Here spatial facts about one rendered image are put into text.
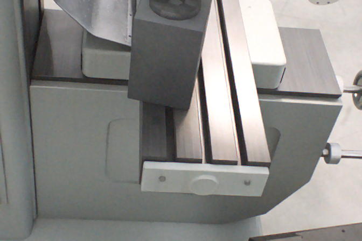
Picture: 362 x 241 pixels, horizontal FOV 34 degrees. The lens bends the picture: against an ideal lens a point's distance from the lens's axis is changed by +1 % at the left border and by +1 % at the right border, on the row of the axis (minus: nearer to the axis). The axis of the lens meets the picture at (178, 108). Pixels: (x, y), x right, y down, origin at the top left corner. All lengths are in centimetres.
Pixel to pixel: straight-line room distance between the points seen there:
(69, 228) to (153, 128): 84
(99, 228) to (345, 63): 160
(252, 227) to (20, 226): 71
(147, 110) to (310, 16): 221
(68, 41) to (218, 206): 68
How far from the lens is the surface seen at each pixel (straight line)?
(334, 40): 312
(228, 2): 142
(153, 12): 102
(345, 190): 241
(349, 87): 175
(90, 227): 186
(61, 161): 167
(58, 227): 186
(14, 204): 174
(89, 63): 143
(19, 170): 164
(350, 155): 174
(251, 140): 109
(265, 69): 146
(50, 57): 152
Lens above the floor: 174
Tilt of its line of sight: 44 degrees down
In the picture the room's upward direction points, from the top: 10 degrees clockwise
